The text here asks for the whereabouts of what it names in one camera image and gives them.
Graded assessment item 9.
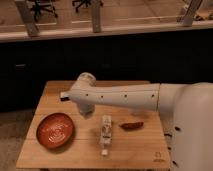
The orange ceramic bowl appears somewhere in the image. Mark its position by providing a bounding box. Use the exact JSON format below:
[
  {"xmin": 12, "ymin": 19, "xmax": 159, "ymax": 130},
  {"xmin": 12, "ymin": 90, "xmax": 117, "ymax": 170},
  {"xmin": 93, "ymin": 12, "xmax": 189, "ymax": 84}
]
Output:
[{"xmin": 36, "ymin": 113, "xmax": 75, "ymax": 149}]

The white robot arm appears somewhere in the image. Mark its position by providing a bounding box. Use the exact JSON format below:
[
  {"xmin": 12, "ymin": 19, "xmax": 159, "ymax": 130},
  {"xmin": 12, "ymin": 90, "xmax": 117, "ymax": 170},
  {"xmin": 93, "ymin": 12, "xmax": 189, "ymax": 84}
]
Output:
[{"xmin": 69, "ymin": 72, "xmax": 213, "ymax": 171}]

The white tube bottle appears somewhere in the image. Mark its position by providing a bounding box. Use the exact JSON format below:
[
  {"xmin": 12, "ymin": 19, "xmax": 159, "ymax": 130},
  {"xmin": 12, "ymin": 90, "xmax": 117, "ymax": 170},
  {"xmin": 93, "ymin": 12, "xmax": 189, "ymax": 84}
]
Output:
[{"xmin": 100, "ymin": 115, "xmax": 112, "ymax": 156}]

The dark red chili pepper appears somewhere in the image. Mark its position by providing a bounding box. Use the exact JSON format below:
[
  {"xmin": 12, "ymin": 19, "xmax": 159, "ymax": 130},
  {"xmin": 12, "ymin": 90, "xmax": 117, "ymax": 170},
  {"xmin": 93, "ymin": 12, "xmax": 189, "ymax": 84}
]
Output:
[{"xmin": 120, "ymin": 122, "xmax": 144, "ymax": 131}]

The right office chair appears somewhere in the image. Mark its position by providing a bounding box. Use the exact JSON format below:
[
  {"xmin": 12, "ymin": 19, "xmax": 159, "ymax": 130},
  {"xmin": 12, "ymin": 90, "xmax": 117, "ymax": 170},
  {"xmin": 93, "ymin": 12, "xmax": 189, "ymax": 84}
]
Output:
[{"xmin": 72, "ymin": 0, "xmax": 104, "ymax": 13}]

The office chair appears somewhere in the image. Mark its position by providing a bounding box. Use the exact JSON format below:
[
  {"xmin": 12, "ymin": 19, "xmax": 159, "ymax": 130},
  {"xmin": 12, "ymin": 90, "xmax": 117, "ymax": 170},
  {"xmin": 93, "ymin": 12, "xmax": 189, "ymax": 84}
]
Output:
[
  {"xmin": 28, "ymin": 0, "xmax": 58, "ymax": 21},
  {"xmin": 72, "ymin": 0, "xmax": 104, "ymax": 13}
]

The left office chair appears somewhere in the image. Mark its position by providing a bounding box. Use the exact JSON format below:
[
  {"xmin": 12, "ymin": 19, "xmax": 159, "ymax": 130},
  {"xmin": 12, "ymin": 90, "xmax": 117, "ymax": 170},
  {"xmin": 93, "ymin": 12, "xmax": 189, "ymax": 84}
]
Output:
[{"xmin": 28, "ymin": 0, "xmax": 58, "ymax": 21}]

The middle metal post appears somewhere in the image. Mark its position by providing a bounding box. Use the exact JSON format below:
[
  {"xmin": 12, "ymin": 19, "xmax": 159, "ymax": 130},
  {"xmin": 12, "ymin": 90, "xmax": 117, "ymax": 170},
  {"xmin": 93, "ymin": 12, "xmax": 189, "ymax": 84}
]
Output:
[{"xmin": 91, "ymin": 0, "xmax": 101, "ymax": 33}]

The metal post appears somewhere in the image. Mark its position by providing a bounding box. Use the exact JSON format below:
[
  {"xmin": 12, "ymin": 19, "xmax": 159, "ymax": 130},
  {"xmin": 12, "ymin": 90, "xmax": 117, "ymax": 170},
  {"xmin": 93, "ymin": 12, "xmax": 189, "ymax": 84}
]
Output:
[
  {"xmin": 182, "ymin": 0, "xmax": 203, "ymax": 27},
  {"xmin": 15, "ymin": 0, "xmax": 39, "ymax": 37},
  {"xmin": 91, "ymin": 0, "xmax": 101, "ymax": 33}
]

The left metal post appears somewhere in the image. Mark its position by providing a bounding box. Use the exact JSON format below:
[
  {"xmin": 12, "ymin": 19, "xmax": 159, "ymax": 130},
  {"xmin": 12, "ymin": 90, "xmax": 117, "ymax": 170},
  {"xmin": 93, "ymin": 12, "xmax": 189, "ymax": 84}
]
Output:
[{"xmin": 15, "ymin": 0, "xmax": 39, "ymax": 37}]

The right metal post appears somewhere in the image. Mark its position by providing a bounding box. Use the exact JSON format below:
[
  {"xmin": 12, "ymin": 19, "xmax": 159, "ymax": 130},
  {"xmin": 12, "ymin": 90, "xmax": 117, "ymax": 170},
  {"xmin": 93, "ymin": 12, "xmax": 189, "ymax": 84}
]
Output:
[{"xmin": 182, "ymin": 0, "xmax": 203, "ymax": 27}]

